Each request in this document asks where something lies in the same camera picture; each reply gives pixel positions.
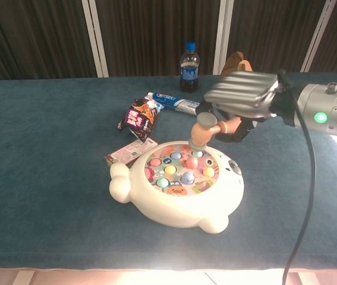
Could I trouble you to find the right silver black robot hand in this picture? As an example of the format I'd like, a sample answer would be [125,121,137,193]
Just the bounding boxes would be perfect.
[196,71,297,143]

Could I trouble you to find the small wooden toy mallet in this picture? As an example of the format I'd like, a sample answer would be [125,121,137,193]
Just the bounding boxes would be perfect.
[187,112,243,151]

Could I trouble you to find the white whack-a-mole toy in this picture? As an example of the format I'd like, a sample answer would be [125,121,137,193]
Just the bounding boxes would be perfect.
[108,141,245,234]

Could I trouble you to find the brown paper carton box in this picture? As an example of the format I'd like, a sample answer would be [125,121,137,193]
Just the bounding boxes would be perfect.
[221,52,253,75]

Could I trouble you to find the cola bottle blue cap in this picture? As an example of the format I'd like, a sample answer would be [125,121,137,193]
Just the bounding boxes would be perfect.
[179,42,200,93]

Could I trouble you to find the blue white toothpaste tube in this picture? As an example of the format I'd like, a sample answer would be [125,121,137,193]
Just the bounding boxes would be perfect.
[144,91,201,116]

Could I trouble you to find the dark purple snack packet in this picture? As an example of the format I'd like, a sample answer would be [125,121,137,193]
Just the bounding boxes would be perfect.
[117,97,163,142]

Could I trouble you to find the flat pink brown box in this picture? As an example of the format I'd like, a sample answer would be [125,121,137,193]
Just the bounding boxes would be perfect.
[104,137,159,169]

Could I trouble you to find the blue table cloth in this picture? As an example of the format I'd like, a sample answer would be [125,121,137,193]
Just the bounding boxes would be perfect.
[0,74,337,271]

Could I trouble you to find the white partition frame post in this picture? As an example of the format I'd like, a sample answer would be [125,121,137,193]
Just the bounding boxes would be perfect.
[81,0,109,78]
[300,0,337,72]
[212,0,235,75]

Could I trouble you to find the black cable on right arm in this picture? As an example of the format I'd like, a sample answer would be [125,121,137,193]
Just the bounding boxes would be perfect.
[276,68,317,285]

